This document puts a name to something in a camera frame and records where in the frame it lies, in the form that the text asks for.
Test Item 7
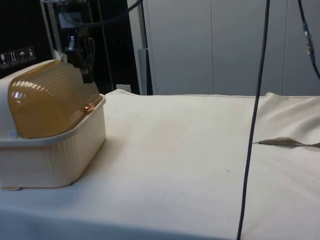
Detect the cream box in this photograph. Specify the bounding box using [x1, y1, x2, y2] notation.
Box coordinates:
[0, 96, 108, 192]

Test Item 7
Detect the black cable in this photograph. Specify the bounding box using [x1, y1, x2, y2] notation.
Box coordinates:
[139, 0, 154, 96]
[296, 0, 320, 79]
[235, 0, 271, 240]

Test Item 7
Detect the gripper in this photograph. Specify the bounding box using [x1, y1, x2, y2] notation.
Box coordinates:
[77, 26, 97, 85]

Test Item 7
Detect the rounded box lid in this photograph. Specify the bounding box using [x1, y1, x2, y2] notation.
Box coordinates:
[0, 59, 106, 141]

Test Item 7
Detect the pale locker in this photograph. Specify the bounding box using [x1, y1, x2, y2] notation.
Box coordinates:
[129, 0, 213, 97]

